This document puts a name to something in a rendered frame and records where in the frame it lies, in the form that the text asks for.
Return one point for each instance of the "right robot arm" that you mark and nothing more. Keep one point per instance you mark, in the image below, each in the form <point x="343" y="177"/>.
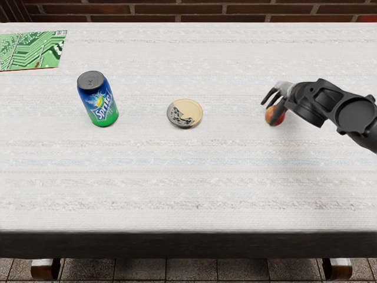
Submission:
<point x="332" y="106"/>

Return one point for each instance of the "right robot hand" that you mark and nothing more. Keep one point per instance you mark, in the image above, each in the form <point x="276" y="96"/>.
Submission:
<point x="281" y="89"/>

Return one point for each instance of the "green circuit pattern book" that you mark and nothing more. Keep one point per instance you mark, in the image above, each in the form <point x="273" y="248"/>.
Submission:
<point x="28" y="50"/>

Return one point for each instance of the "green blue soda can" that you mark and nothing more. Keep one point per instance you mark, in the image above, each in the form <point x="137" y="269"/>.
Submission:
<point x="98" y="100"/>

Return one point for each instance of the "red yellow round fruit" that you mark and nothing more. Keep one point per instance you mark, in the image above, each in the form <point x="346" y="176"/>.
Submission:
<point x="280" y="118"/>

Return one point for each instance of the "small beige patterned plate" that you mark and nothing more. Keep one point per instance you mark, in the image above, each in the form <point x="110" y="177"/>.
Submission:
<point x="185" y="113"/>

